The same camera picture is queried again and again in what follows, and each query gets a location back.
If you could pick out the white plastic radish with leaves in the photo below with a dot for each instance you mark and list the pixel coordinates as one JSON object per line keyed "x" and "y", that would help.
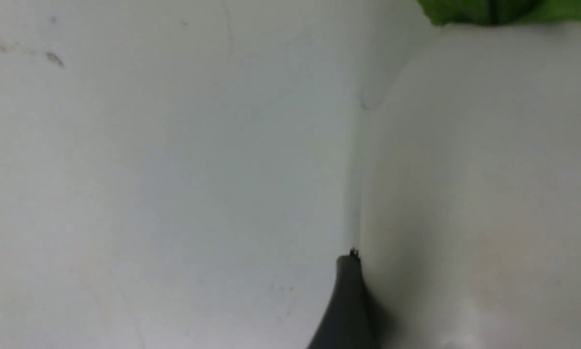
{"x": 471, "y": 202}

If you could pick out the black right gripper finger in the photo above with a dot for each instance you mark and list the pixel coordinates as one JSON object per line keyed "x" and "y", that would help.
{"x": 346, "y": 323}

